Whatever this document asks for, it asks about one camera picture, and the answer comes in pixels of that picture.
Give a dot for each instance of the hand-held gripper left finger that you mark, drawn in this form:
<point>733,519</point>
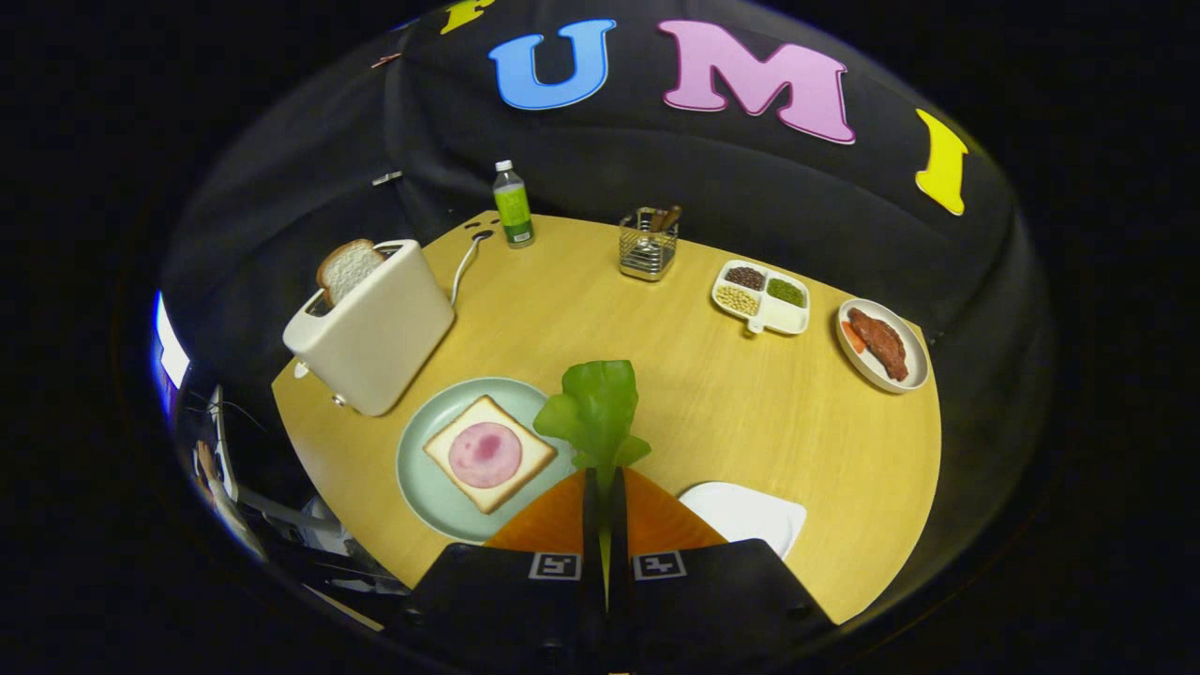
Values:
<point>592,525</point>

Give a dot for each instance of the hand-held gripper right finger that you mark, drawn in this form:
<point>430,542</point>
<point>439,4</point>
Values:
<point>618,525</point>

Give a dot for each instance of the green lettuce leaf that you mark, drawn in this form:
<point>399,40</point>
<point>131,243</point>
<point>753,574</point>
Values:
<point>600,403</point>

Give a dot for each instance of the toast bread slice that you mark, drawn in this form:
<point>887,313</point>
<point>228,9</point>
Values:
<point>349,269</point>

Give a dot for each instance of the pink ham slice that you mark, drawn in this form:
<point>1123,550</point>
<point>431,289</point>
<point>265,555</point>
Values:
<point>485,455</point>

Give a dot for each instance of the white square plate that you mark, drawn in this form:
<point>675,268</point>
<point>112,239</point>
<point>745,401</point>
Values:
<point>750,516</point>

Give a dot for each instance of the square bread slice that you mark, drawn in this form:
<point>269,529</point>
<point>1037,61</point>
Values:
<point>442,448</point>

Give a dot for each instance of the pale green round plate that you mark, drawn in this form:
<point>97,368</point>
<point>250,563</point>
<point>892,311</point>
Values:
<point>422,487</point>

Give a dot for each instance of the yellow soybeans pile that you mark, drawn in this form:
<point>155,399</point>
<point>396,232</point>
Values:
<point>737,299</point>

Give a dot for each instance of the white divided dish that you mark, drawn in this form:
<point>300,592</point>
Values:
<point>783,319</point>

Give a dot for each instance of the dark red beans pile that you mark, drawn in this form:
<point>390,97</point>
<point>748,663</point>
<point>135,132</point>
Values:
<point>745,277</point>

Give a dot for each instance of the white toaster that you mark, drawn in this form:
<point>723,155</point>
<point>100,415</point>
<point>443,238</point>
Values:
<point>384,328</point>

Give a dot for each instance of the green beans pile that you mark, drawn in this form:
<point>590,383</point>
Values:
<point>786,292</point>

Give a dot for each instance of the orange carrot slice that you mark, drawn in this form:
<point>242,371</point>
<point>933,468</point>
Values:
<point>852,337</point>

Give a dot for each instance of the brown meat piece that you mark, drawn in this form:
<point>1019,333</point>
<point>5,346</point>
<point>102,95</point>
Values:
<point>881,345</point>

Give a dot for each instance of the green label drink bottle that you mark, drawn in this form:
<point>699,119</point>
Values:
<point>514,211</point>

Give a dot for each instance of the round white meat plate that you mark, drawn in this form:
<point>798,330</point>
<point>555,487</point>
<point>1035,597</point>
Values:
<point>914,347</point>

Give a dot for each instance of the black backdrop cloth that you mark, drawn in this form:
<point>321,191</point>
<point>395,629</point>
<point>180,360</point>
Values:
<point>656,159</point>

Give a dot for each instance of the silver clip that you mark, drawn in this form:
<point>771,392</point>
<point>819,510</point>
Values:
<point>386,177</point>

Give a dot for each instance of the bright light panel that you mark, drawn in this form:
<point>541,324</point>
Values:
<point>171,352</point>

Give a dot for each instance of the red clip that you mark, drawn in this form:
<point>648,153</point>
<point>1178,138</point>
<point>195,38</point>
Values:
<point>384,60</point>

